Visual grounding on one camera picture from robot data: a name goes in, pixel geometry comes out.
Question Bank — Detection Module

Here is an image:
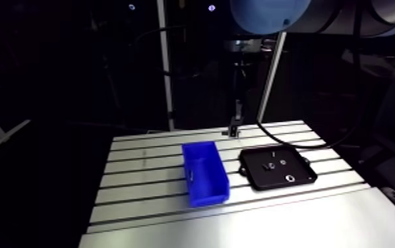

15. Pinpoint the blue bin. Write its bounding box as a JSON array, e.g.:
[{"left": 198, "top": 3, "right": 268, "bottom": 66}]
[{"left": 181, "top": 140, "right": 231, "bottom": 209}]

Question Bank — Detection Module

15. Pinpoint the black tray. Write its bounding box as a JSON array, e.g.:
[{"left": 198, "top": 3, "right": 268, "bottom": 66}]
[{"left": 238, "top": 144, "right": 319, "bottom": 191}]

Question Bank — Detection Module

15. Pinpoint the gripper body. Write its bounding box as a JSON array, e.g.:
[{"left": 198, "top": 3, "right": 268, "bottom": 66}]
[{"left": 222, "top": 100, "right": 244, "bottom": 139}]

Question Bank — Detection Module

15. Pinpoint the black cable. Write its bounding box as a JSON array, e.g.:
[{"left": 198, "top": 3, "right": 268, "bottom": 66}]
[{"left": 255, "top": 0, "right": 370, "bottom": 150}]

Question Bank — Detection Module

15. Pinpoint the white post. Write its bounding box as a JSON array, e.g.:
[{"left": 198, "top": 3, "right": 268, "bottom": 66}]
[
  {"left": 256, "top": 32, "right": 288, "bottom": 123},
  {"left": 156, "top": 0, "right": 176, "bottom": 132}
]

